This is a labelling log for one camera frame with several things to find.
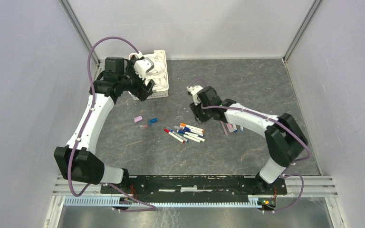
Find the white crumpled cloth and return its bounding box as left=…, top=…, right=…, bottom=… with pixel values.
left=145, top=50, right=168, bottom=90

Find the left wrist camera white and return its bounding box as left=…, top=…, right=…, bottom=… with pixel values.
left=134, top=57, right=154, bottom=80

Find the orange cap marker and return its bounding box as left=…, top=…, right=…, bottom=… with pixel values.
left=180, top=123, right=204, bottom=132

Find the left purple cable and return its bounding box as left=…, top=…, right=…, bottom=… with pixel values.
left=67, top=36, right=158, bottom=213

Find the blue marker cap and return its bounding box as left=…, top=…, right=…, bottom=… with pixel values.
left=148, top=118, right=158, bottom=126

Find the blue cap marker upper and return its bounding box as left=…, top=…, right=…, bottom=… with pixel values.
left=179, top=126, right=203, bottom=135

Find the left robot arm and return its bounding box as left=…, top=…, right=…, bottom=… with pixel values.
left=54, top=56, right=155, bottom=194

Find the white plastic basket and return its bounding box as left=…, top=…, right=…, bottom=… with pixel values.
left=129, top=49, right=169, bottom=99

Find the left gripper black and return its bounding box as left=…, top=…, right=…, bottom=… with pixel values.
left=119, top=61, right=155, bottom=102

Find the purple cable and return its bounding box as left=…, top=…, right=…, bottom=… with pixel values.
left=187, top=78, right=311, bottom=214
left=67, top=36, right=158, bottom=213

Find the cable duct comb strip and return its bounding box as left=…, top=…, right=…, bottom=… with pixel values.
left=63, top=196, right=260, bottom=209

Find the red cap marker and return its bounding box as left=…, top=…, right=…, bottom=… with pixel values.
left=164, top=128, right=185, bottom=144

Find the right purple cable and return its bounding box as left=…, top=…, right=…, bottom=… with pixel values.
left=187, top=78, right=311, bottom=214

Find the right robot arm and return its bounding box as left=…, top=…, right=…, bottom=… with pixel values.
left=187, top=85, right=311, bottom=194

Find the pink highlighter cap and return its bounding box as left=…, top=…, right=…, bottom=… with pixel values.
left=134, top=116, right=143, bottom=123

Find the white marker bottom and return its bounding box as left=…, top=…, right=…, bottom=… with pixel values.
left=183, top=134, right=202, bottom=143

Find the blue cap marker lower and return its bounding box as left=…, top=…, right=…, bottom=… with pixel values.
left=177, top=130, right=205, bottom=142

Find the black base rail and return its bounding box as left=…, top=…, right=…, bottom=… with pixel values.
left=116, top=175, right=288, bottom=203

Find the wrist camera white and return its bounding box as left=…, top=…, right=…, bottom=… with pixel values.
left=134, top=57, right=154, bottom=80
left=186, top=85, right=204, bottom=105

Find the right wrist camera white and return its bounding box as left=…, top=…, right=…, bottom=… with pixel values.
left=186, top=85, right=204, bottom=105

